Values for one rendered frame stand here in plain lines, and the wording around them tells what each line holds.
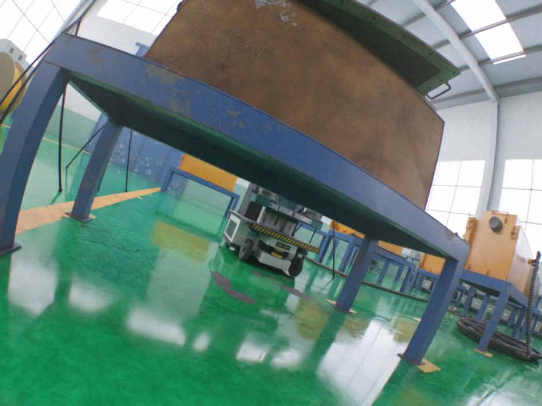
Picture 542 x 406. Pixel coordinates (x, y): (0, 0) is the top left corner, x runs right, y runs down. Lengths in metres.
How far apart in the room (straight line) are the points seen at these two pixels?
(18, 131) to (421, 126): 1.54
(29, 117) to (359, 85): 1.14
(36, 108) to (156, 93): 0.35
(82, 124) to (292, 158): 10.75
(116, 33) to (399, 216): 12.32
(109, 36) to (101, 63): 11.80
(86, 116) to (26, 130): 10.45
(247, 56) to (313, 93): 0.27
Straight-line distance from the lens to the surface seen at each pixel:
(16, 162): 0.79
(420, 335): 1.35
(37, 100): 0.78
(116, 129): 1.38
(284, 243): 2.02
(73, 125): 11.37
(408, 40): 1.27
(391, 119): 1.17
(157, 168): 9.98
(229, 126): 0.63
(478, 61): 11.77
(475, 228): 3.12
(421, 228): 0.99
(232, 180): 6.18
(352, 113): 1.03
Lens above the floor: 0.39
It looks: 3 degrees up
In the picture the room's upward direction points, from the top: 23 degrees clockwise
